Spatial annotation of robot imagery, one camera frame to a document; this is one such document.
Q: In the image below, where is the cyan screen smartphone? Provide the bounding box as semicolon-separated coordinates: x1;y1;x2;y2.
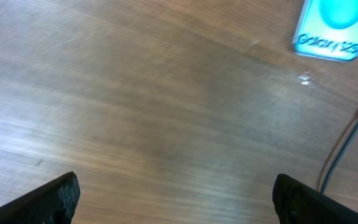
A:
292;0;358;62

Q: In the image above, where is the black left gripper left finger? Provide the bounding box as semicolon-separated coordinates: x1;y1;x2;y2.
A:
0;172;80;223

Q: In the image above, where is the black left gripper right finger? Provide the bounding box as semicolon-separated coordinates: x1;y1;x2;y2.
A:
272;174;358;224

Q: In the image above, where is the black usb charger cable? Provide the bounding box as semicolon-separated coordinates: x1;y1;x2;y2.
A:
316;86;358;194

